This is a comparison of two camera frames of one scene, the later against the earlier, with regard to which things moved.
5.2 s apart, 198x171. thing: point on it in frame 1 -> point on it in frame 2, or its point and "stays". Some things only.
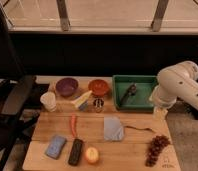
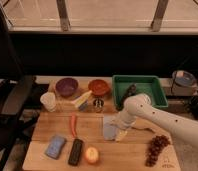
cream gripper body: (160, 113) -> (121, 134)
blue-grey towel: (113, 128) stays
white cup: (48, 100) stays
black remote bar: (75, 152) stays
